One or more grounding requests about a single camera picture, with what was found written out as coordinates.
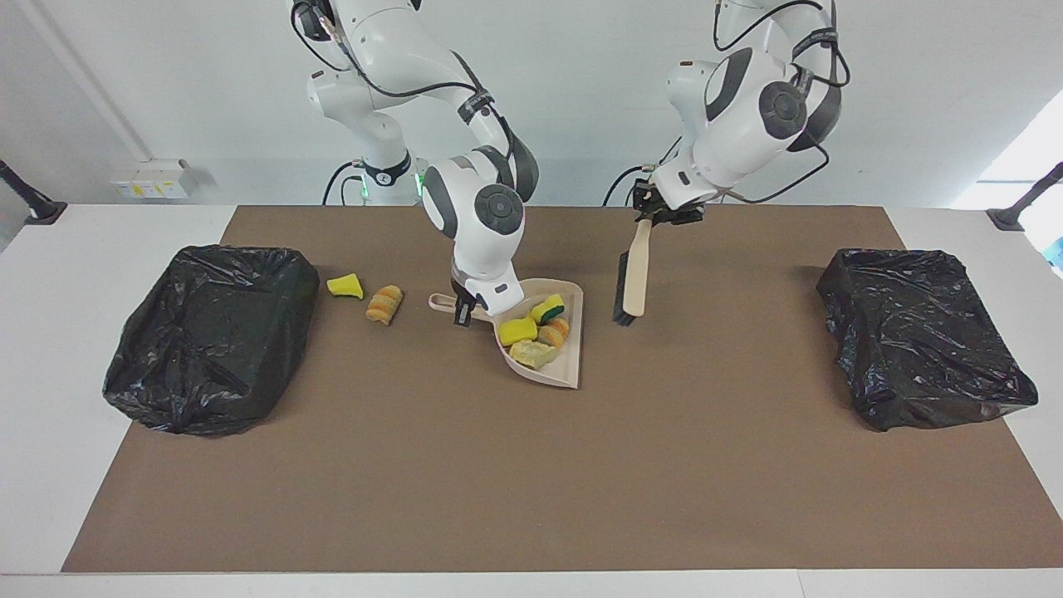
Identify beige plastic dustpan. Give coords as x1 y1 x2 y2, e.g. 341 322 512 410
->
428 278 585 390

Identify black clamp stand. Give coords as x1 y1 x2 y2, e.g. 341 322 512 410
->
987 161 1063 233
0 158 69 227

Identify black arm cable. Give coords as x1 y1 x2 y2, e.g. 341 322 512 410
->
713 0 852 204
289 0 532 200

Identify beige brush with black bristles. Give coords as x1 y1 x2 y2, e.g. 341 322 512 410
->
612 218 654 326

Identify white wall socket box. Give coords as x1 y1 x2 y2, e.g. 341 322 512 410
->
110 158 200 200

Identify white wall cable conduit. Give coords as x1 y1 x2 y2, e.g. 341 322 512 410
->
21 0 154 163

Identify black bag lined bin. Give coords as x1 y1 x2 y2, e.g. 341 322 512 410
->
103 244 321 438
816 248 1040 433

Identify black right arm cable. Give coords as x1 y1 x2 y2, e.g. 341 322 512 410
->
289 0 532 200

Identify brown table mat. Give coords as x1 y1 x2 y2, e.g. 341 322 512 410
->
61 205 1063 574

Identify black base cable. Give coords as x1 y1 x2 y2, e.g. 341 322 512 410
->
322 160 367 206
602 162 665 207

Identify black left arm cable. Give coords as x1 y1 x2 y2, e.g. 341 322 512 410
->
713 0 852 204

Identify pale crumpled pastry piece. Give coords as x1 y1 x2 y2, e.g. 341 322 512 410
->
508 339 559 371

